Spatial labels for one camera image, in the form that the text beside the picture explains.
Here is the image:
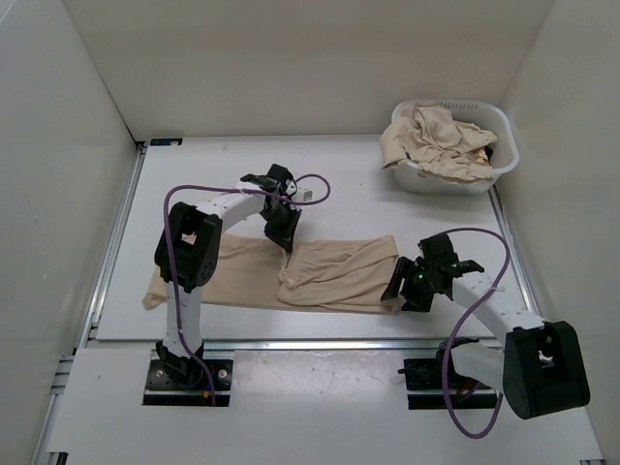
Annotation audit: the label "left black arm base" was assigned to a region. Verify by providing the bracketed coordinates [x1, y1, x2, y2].
[142, 346, 233, 408]

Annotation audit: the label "beige trousers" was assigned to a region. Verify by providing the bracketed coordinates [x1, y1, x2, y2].
[140, 232, 401, 315]

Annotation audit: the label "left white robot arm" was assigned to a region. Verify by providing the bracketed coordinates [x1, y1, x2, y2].
[154, 164, 307, 390]

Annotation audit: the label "beige clothes pile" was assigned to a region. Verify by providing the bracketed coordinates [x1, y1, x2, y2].
[380, 102, 498, 184]

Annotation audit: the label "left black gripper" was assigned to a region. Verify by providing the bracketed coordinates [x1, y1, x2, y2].
[260, 202, 301, 252]

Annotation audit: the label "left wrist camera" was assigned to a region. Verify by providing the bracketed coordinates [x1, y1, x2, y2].
[291, 185, 313, 202]

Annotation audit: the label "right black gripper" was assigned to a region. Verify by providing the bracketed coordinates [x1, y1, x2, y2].
[381, 256, 436, 313]

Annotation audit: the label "white laundry basket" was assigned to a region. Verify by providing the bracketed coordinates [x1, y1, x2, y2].
[380, 99, 519, 195]

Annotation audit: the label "front aluminium rail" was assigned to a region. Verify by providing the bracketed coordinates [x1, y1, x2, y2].
[198, 336, 505, 354]

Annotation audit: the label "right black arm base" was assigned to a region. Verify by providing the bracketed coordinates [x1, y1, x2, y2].
[398, 357, 498, 410]

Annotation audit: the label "black corner label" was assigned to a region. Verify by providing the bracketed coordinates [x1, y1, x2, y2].
[149, 138, 183, 146]

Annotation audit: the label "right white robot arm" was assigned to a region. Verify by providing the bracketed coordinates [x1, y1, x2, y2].
[382, 232, 591, 419]

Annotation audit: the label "right aluminium rail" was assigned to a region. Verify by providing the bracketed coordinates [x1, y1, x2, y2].
[488, 186, 540, 315]

